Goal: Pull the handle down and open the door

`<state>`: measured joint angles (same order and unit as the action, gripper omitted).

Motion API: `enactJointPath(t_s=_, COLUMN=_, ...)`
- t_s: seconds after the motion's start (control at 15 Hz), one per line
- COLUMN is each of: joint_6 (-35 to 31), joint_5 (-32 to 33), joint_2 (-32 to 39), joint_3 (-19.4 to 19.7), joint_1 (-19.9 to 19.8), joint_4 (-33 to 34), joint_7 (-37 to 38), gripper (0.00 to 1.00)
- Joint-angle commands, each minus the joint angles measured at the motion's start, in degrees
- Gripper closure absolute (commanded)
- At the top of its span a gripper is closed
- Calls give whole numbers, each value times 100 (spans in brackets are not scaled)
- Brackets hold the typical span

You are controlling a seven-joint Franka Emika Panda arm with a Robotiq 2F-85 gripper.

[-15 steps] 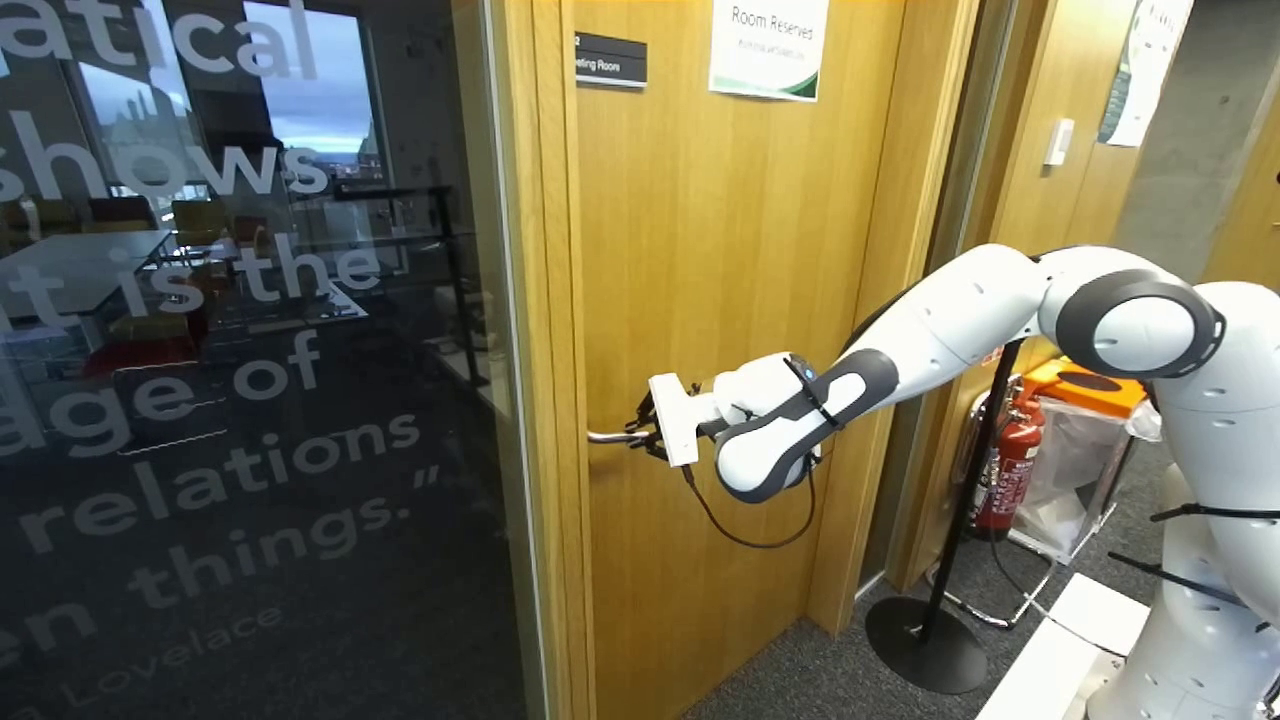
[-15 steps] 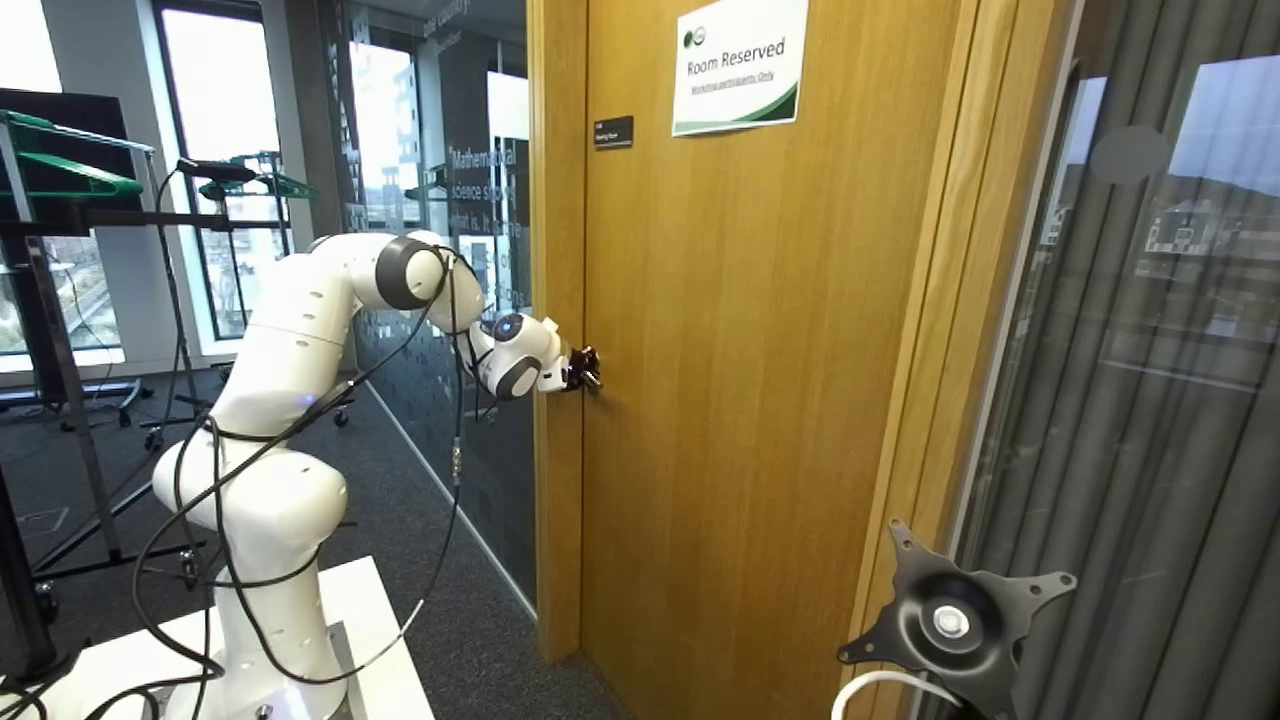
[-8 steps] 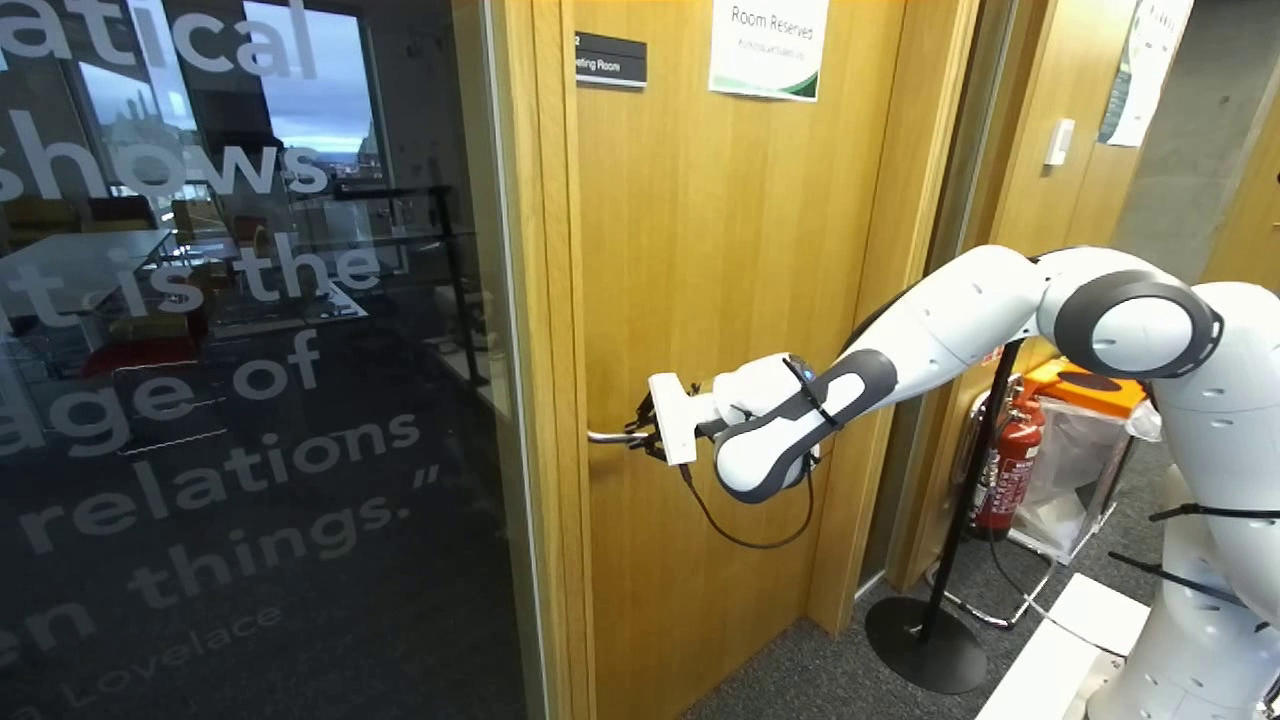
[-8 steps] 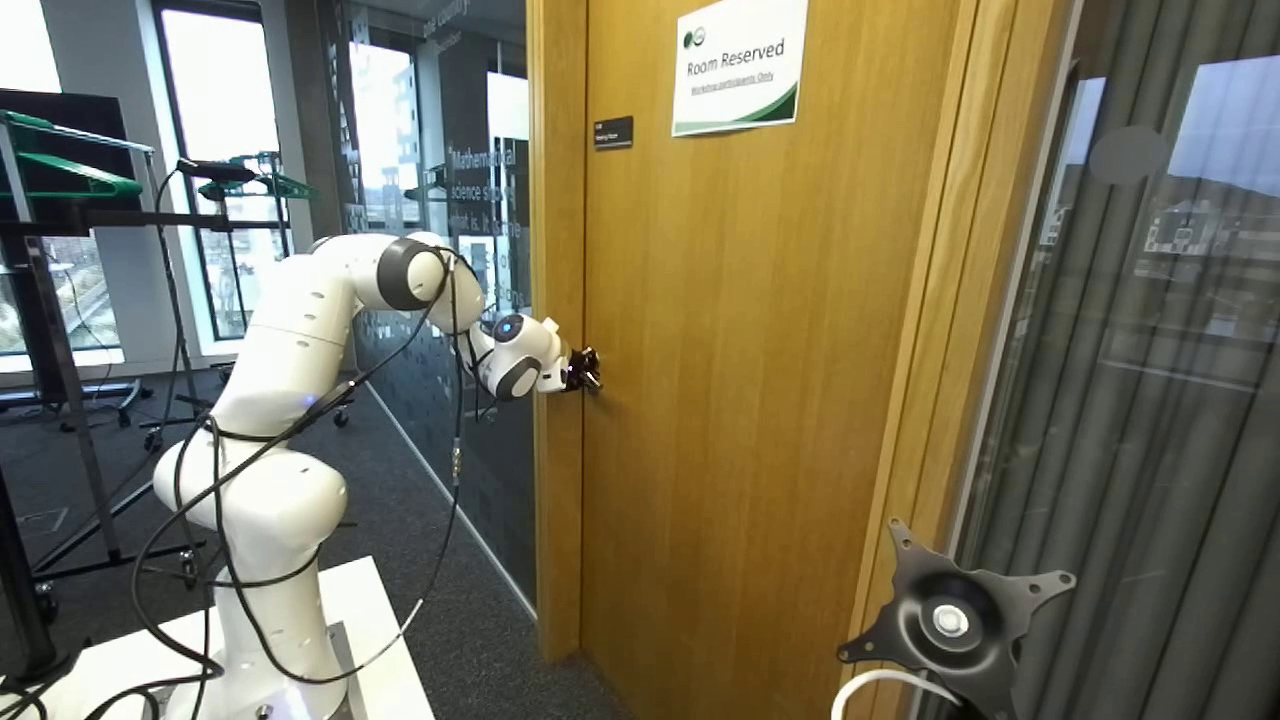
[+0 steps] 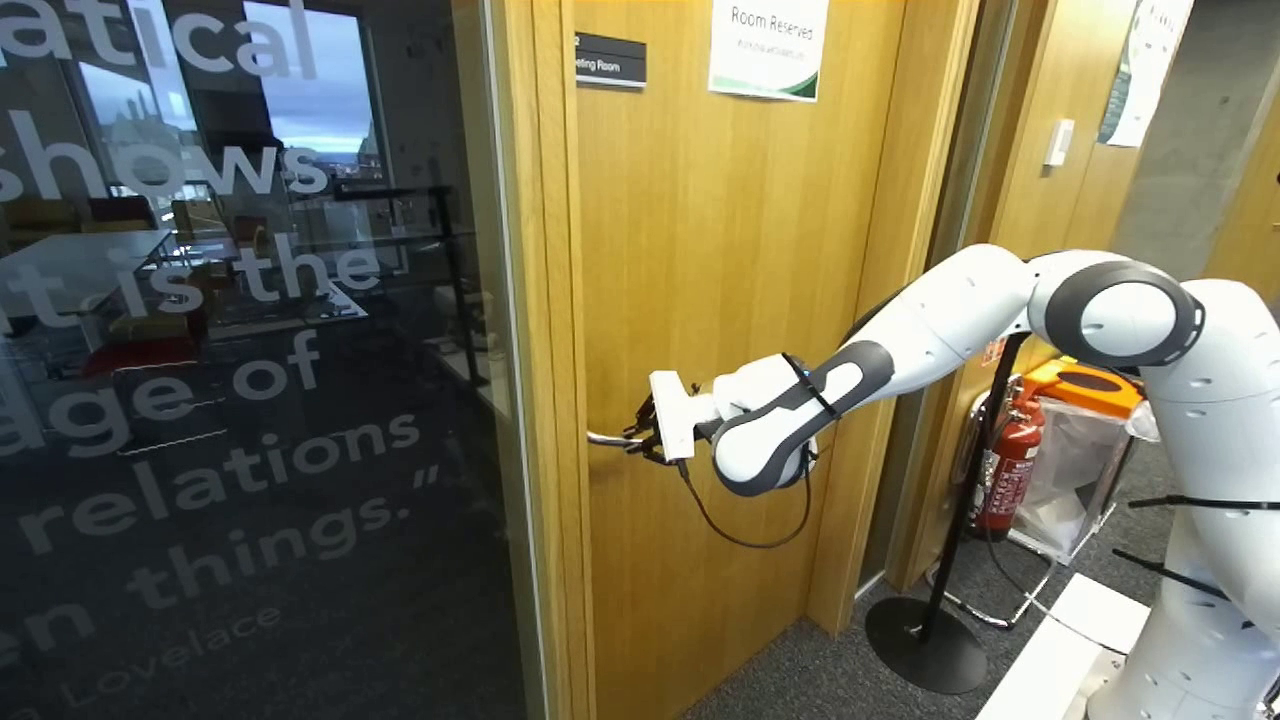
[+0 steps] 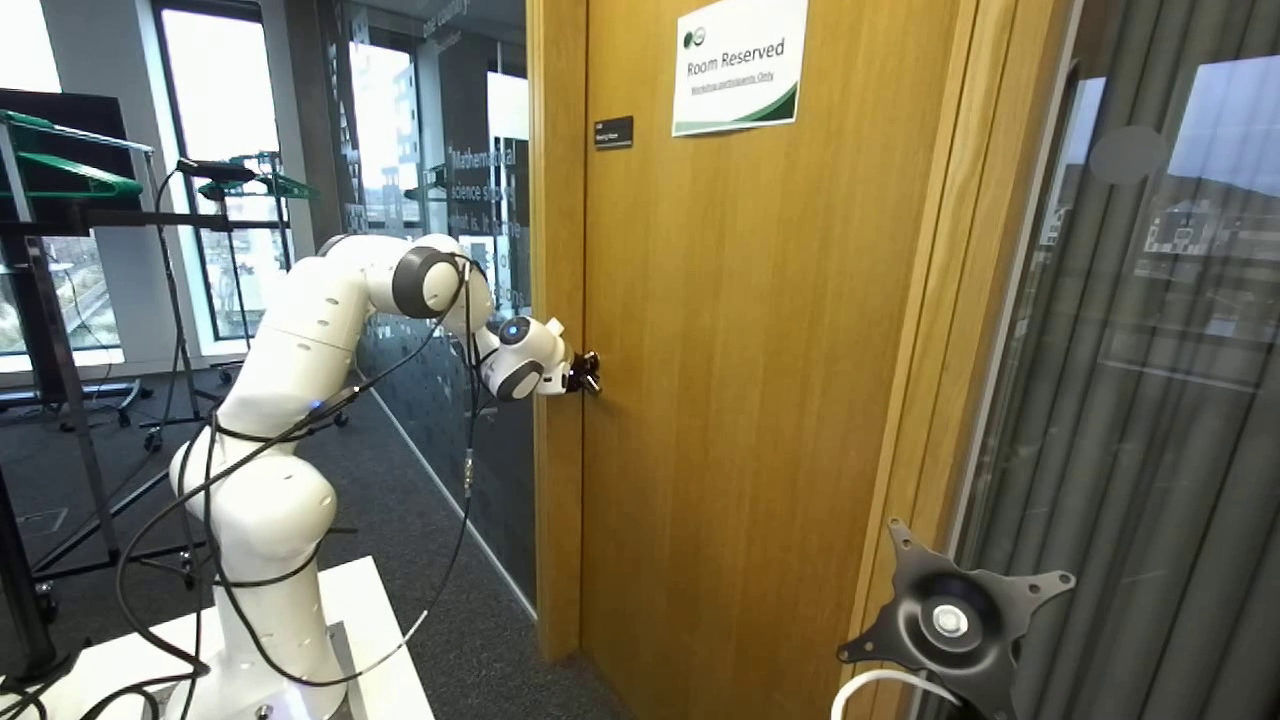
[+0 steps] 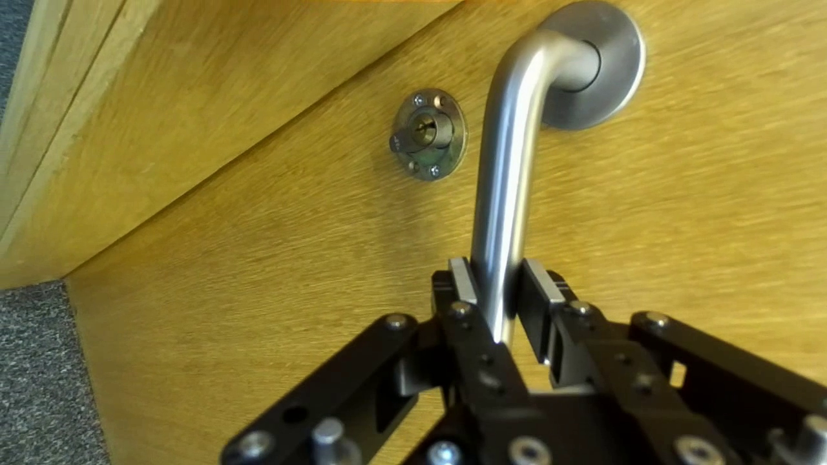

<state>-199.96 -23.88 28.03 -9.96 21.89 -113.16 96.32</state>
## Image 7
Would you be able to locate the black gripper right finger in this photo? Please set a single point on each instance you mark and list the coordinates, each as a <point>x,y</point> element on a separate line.
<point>584,345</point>

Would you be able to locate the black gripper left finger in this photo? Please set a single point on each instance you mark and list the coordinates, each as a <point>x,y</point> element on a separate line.
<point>466,345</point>

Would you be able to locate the light wooden door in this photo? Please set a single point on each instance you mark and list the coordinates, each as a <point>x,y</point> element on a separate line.
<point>260,286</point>

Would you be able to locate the silver door lock cylinder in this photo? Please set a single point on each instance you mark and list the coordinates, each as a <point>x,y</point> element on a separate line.
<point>428,136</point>

